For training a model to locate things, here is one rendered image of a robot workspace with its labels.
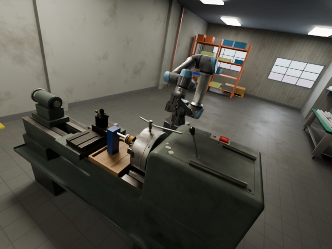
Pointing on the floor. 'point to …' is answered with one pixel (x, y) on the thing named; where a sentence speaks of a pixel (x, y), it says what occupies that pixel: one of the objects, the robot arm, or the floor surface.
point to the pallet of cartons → (236, 90)
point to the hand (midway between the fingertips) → (172, 126)
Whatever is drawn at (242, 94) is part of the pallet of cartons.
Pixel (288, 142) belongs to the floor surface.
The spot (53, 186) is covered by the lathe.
